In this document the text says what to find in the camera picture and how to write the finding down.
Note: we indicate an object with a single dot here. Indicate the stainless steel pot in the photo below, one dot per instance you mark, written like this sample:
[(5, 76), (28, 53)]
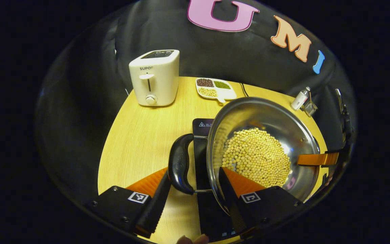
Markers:
[(249, 115)]

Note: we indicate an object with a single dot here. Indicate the black induction cooktop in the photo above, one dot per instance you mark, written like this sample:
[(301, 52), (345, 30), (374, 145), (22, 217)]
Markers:
[(201, 156)]

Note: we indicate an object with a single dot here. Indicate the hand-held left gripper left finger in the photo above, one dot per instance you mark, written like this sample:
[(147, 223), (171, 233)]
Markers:
[(154, 206)]

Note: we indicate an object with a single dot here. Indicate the clear glass holder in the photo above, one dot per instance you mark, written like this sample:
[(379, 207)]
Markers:
[(310, 109)]

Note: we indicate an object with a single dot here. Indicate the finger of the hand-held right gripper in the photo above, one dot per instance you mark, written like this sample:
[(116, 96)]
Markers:
[(317, 159)]

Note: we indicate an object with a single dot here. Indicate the pile of soybeans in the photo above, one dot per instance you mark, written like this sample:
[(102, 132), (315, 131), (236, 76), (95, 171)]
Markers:
[(256, 156)]

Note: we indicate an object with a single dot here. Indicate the wooden stick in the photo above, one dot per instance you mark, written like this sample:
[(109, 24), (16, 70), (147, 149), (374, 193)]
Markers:
[(310, 96)]

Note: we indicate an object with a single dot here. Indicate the white divided dish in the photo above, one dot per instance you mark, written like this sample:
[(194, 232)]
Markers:
[(215, 89)]

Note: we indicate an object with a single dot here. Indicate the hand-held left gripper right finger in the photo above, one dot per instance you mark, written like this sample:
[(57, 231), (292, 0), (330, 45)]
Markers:
[(229, 193)]

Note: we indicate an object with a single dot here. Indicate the white toaster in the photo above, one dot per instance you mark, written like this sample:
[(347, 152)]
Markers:
[(154, 81)]

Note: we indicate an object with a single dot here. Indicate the white plastic bottle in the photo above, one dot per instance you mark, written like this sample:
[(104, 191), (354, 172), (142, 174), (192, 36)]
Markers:
[(300, 98)]

